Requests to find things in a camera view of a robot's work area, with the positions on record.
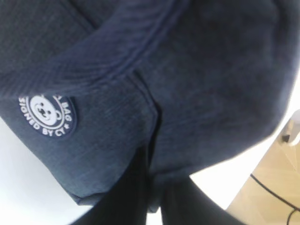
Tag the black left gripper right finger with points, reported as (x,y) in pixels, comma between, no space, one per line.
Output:
(184,203)

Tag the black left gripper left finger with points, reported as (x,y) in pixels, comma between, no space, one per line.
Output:
(132,197)

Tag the navy blue lunch bag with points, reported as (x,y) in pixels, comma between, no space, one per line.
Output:
(86,83)

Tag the white furniture leg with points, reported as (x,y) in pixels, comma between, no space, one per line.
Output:
(291,131)

